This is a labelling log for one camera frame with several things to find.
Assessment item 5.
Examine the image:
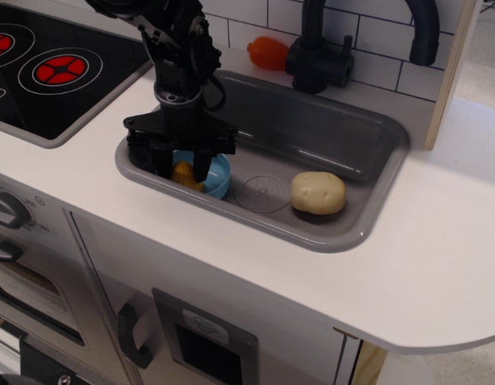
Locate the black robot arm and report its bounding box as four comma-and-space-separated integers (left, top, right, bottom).
88, 1, 237, 182

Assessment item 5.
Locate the dark grey toy faucet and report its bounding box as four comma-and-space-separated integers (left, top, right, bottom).
286, 0, 440, 94

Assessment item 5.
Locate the wooden side panel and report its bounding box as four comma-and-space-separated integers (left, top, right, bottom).
424, 0, 482, 151

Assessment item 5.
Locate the black toy stovetop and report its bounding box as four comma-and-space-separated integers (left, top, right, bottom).
0, 3, 150, 148

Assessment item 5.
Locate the yellow toy corn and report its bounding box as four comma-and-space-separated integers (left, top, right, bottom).
170, 160, 204, 193

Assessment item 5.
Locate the dark grey cabinet door handle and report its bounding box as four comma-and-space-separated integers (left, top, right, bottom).
116, 303, 153, 370

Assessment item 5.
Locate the orange toy carrot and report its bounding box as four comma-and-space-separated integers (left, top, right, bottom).
247, 36, 289, 71

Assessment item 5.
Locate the grey dispenser panel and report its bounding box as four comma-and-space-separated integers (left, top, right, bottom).
152, 288, 260, 385

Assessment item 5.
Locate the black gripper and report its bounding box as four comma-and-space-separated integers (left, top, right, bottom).
124, 84, 237, 180

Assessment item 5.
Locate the grey plastic sink basin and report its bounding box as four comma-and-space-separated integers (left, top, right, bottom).
116, 71, 409, 253

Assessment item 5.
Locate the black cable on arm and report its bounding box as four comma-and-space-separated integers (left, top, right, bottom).
201, 75, 227, 112

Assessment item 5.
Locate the grey oven door handle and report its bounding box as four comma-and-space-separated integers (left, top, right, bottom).
0, 241, 23, 263

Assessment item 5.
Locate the light blue bowl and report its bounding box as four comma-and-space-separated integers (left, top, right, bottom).
155, 150, 231, 200

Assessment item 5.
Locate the grey oven knob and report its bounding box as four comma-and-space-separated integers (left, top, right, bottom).
0, 192, 31, 229

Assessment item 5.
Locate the beige toy potato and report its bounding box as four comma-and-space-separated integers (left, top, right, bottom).
290, 172, 347, 215

